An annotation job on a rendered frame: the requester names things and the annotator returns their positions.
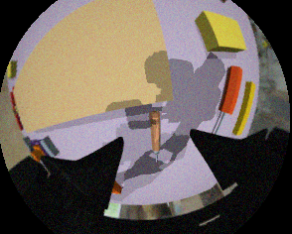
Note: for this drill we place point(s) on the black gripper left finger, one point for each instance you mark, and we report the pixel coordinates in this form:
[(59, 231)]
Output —
[(93, 174)]

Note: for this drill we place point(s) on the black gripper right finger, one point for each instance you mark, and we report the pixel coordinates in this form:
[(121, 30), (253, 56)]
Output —
[(226, 156)]

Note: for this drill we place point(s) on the purple rectangular tray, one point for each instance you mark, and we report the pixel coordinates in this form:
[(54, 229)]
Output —
[(39, 144)]

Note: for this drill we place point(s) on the tan wooden panel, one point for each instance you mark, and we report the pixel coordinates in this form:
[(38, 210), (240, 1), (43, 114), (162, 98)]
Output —
[(104, 56)]

